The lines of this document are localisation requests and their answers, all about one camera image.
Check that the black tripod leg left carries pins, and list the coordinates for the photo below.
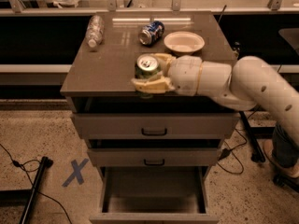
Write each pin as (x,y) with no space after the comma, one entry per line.
(29,206)

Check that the green soda can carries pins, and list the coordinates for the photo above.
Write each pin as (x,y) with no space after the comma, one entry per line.
(147,69)

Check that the black tripod leg right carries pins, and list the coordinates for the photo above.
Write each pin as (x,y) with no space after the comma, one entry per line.
(257,154)

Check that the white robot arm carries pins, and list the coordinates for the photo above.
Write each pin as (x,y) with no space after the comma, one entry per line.
(249,82)

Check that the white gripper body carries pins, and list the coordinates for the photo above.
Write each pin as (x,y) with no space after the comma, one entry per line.
(184,75)

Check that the black chair base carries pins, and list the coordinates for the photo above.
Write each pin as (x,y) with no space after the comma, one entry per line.
(281,180)

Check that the clear plastic bottle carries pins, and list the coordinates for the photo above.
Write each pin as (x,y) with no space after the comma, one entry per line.
(94,32)

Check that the blue soda can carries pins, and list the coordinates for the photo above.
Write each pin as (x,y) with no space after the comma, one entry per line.
(150,33)

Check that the metal railing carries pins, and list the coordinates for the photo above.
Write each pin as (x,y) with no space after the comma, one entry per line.
(149,0)

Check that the grey drawer cabinet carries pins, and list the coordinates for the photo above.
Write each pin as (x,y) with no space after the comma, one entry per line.
(109,70)

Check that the bottom drawer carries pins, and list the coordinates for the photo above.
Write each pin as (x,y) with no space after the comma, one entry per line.
(153,195)

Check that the white bowl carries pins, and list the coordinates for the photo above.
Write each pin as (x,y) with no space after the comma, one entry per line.
(184,43)

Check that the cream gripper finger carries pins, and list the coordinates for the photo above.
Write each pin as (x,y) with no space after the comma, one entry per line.
(155,85)
(164,60)

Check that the middle drawer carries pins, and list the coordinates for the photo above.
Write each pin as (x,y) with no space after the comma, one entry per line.
(188,152)

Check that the black tripod leg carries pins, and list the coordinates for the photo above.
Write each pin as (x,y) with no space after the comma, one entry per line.
(257,154)
(29,206)

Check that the top drawer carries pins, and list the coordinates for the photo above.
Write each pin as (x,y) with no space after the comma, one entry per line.
(159,117)

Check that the blue tape cross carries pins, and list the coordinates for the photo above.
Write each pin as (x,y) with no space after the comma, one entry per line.
(76,174)

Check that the person leg in jeans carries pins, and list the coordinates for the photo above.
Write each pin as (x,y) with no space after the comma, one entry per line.
(285,151)

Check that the drawer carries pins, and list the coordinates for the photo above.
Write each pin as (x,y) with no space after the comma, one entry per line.
(159,117)
(188,152)
(153,195)

